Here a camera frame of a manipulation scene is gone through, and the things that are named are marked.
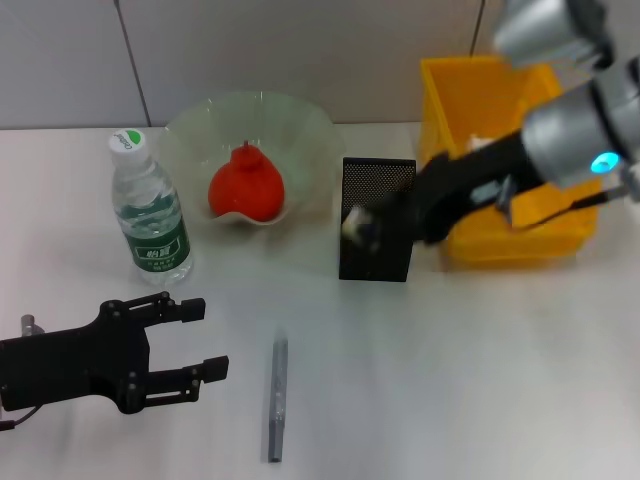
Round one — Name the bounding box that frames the black mesh pen holder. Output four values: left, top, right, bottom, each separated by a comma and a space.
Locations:
338, 156, 419, 282

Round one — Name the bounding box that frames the red-orange toy orange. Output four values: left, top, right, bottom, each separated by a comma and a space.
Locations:
207, 141, 286, 224

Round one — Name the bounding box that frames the clear green-label water bottle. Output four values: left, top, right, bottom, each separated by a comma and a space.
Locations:
107, 127, 195, 287

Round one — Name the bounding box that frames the grey glitter pen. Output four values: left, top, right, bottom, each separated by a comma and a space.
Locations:
260, 327, 290, 464

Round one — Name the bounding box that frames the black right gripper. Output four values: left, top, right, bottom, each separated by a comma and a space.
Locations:
359, 130, 544, 247

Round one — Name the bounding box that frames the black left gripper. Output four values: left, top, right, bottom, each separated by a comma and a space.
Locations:
0, 291, 230, 416

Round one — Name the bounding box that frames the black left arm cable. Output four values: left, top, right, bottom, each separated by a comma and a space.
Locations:
0, 405, 41, 431

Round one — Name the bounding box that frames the translucent green wavy fruit plate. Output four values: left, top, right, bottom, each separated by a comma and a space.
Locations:
158, 89, 346, 227

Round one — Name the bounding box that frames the beige eraser with barcode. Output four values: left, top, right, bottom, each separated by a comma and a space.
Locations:
341, 205, 374, 239

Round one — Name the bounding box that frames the grey right arm cable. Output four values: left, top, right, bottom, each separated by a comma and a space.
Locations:
494, 177, 629, 232

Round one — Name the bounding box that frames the yellow plastic bin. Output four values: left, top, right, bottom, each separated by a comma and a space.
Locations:
418, 55, 601, 266

